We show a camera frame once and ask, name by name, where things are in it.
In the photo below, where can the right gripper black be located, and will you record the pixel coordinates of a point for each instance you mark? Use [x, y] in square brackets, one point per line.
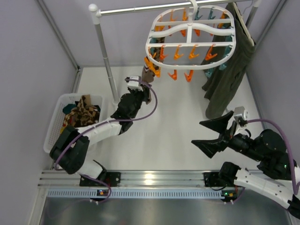
[226, 136]

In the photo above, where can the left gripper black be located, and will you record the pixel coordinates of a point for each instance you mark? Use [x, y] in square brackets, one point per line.
[139, 93]

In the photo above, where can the tan striped sock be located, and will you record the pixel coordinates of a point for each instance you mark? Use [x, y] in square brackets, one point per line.
[147, 77]

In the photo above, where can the brown tan argyle sock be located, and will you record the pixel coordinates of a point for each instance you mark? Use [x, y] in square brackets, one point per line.
[80, 114]

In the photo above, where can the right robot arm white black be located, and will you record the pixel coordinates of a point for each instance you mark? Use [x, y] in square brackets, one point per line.
[270, 149]

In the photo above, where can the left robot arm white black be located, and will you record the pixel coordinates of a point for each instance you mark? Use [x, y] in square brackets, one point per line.
[70, 151]

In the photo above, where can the pile of socks in basket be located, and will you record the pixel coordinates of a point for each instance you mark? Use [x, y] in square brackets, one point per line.
[79, 114]

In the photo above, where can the white oval clip hanger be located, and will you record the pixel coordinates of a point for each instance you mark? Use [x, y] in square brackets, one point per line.
[196, 38]

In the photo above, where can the white clothes hanger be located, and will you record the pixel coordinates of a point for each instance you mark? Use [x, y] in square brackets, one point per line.
[243, 25]

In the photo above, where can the olive green hanging garment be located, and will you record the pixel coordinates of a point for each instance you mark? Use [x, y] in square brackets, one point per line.
[224, 80]

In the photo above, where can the white laundry basket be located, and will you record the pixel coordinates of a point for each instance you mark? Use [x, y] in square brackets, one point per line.
[57, 119]

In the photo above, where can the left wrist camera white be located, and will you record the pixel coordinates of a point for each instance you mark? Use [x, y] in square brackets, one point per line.
[133, 83]

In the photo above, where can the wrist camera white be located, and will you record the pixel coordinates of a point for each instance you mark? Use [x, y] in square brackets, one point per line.
[133, 83]
[240, 115]

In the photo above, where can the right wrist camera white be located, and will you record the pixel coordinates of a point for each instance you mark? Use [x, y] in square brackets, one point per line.
[240, 115]

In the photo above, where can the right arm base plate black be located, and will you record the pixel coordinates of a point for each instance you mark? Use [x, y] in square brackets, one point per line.
[212, 180]

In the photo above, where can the aluminium mounting rail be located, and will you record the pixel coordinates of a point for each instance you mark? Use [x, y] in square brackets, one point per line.
[131, 178]

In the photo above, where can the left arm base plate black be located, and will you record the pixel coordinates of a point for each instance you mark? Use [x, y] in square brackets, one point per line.
[110, 178]

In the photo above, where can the clothes rack metal frame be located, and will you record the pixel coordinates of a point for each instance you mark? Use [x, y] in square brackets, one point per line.
[97, 14]

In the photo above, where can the slotted cable duct grey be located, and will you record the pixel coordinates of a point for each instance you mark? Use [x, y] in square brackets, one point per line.
[136, 193]

